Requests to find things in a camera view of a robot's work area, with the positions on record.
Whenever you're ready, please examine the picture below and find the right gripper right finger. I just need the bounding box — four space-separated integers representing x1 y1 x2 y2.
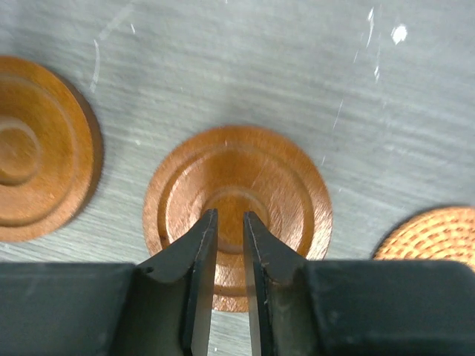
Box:
243 211 321 355

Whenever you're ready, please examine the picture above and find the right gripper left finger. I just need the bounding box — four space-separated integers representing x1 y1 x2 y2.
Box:
122 209 218 355

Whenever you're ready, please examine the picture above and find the brown wooden coaster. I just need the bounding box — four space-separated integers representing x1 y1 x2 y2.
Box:
142 125 333 312
1 56 104 243

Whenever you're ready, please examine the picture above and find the woven rattan coaster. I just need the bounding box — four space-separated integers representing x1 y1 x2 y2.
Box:
372 206 474 268

